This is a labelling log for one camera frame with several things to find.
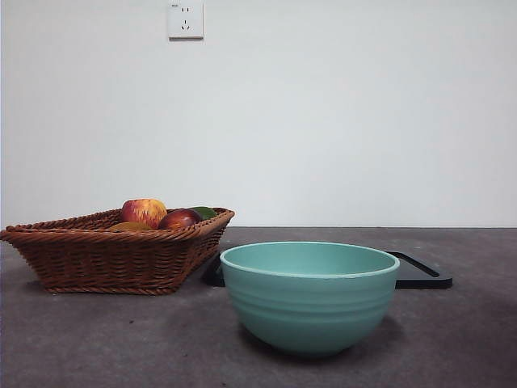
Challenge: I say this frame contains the teal ribbed bowl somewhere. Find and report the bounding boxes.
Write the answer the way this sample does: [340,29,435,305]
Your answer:
[219,241,401,357]

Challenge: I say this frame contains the brown kiwifruit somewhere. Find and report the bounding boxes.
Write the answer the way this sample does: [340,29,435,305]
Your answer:
[107,221,153,233]

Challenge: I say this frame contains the green fruit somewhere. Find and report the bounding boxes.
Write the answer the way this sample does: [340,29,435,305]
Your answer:
[189,205,218,221]

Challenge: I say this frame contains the dark red apple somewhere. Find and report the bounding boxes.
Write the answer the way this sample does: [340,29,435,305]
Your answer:
[157,208,204,230]

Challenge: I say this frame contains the red yellow apple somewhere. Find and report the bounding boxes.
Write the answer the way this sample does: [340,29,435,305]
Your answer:
[120,197,168,230]

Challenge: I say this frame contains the brown wicker basket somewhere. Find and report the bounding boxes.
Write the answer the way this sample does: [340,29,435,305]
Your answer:
[0,206,236,295]

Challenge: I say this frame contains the black rectangular tray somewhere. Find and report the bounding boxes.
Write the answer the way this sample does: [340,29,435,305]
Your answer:
[201,250,453,290]

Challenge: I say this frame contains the white wall socket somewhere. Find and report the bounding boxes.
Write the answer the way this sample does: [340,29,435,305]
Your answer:
[168,0,204,40]

